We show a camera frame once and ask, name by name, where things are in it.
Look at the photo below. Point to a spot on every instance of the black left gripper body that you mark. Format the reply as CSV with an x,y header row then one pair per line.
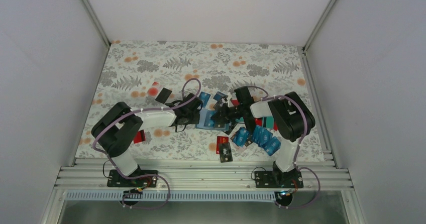
x,y
192,120

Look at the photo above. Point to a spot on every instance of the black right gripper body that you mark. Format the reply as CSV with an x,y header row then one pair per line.
x,y
231,115

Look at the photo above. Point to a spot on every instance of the teal leather card holder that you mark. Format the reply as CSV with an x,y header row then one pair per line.
x,y
207,123

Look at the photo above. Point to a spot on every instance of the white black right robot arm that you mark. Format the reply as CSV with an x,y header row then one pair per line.
x,y
293,119

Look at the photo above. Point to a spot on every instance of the red card under left arm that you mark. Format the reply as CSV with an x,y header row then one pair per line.
x,y
139,137

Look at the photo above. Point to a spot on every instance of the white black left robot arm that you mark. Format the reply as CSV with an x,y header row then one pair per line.
x,y
116,130

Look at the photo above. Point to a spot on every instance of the blue card front left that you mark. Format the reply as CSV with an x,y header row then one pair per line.
x,y
204,97

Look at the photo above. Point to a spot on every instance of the red yellow logo card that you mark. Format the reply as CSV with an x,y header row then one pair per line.
x,y
221,140

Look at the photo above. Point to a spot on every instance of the black card near left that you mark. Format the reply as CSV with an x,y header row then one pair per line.
x,y
163,95

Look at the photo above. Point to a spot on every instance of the white card with red circle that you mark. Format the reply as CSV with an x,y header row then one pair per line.
x,y
154,89

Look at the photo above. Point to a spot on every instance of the blue card pile front right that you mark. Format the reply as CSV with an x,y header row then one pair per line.
x,y
261,136

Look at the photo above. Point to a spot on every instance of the floral patterned table mat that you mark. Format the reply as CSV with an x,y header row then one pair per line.
x,y
131,68

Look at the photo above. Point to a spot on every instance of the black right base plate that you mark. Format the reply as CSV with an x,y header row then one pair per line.
x,y
277,179

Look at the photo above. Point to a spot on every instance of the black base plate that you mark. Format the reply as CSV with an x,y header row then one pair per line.
x,y
116,180
277,179

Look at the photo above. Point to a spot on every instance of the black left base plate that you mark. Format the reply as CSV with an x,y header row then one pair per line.
x,y
116,180

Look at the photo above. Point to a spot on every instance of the aluminium rail frame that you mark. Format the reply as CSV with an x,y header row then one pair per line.
x,y
202,175

